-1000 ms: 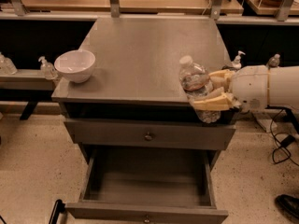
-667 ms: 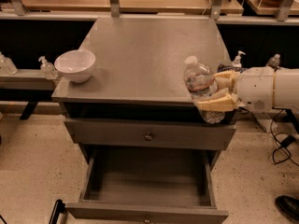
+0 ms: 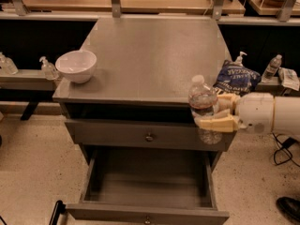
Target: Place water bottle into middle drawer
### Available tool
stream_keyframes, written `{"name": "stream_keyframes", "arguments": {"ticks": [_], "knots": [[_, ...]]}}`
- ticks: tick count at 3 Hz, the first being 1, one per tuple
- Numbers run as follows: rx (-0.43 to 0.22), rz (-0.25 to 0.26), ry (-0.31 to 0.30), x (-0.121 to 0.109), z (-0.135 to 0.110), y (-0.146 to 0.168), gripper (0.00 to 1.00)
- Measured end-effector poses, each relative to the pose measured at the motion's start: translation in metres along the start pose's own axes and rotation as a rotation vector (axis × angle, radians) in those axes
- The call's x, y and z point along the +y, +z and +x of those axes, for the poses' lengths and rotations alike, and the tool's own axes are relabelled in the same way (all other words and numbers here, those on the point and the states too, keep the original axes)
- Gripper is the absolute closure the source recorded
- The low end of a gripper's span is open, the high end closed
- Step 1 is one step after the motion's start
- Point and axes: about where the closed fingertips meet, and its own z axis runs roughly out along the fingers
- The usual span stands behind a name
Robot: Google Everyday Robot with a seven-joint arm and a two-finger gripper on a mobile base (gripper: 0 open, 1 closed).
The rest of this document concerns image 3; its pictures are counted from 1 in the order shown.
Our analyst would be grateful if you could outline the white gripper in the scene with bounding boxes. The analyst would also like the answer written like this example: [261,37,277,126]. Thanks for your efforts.
[194,93,275,134]

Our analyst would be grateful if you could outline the clear plastic water bottle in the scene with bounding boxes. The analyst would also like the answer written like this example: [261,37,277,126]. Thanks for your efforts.
[188,75,222,145]

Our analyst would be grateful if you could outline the blue chip bag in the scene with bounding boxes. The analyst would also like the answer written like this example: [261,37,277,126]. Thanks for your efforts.
[213,60,262,97]

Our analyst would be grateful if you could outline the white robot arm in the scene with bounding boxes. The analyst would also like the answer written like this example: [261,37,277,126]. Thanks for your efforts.
[194,93,300,140]

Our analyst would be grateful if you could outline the right sanitizer pump bottle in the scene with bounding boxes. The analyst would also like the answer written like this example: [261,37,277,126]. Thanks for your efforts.
[234,52,247,67]

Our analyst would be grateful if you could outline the sanitizer pump bottle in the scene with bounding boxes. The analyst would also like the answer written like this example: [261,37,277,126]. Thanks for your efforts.
[234,52,247,67]
[39,56,59,81]

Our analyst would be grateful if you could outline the background water bottle right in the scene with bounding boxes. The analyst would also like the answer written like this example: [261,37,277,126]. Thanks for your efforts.
[262,54,282,83]

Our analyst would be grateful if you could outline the grey drawer cabinet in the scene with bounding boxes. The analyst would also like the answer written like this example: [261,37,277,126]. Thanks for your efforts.
[53,16,230,166]

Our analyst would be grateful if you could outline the open lower grey drawer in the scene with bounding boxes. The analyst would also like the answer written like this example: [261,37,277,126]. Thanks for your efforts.
[67,147,229,225]

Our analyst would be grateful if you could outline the upper grey drawer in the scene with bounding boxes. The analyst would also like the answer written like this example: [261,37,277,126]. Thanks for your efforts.
[66,119,235,151]

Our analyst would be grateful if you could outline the left sanitizer pump bottle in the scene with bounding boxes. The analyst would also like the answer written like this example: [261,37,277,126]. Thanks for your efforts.
[39,56,59,81]

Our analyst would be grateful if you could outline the clear bottle far left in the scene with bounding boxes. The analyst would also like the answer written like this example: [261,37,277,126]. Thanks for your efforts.
[0,52,18,75]

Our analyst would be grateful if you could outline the right grey bench shelf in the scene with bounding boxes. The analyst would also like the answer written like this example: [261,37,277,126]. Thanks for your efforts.
[255,77,300,97]

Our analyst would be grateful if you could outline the grey bench shelf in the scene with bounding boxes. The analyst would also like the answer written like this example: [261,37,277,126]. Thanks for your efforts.
[255,77,300,97]
[0,69,61,121]

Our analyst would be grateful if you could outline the folded paper on shelf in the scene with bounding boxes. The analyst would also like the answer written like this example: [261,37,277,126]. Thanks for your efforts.
[278,67,300,91]

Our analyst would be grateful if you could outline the wooden background table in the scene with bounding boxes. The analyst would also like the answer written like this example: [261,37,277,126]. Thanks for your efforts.
[22,0,212,15]

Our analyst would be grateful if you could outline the white bowl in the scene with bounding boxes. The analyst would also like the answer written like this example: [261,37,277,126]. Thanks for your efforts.
[55,50,97,83]

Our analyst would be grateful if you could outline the black object bottom left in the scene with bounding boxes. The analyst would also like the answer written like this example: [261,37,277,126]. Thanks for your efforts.
[49,200,66,225]

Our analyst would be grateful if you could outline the left grey bench shelf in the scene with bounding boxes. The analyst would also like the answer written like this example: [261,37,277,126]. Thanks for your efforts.
[0,69,61,121]

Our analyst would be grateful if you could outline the black cable on floor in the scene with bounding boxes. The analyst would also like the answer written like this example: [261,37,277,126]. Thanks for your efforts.
[271,133,300,168]

